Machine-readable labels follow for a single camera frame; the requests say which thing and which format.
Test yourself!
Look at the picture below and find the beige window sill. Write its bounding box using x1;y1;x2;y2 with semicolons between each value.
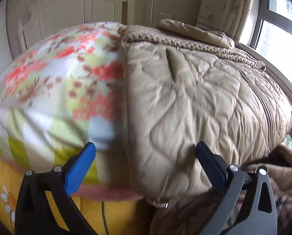
236;43;292;113

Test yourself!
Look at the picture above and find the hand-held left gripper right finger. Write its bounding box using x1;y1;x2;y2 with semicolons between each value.
195;141;277;235

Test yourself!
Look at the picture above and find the white bed headboard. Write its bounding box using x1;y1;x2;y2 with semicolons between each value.
17;0;137;52

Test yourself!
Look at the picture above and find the floral quilt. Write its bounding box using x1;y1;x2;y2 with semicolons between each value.
0;22;144;201

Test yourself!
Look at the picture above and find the beige quilted jacket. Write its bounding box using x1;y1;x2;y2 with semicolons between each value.
118;18;292;207

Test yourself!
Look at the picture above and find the dark framed window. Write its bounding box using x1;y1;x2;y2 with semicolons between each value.
250;0;292;61

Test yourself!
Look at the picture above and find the yellow bed sheet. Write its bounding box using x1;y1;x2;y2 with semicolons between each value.
0;152;149;235

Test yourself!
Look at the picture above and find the printed beige curtain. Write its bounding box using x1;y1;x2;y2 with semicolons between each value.
196;0;255;42

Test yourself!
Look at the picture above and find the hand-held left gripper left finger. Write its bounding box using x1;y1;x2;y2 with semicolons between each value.
15;142;96;235

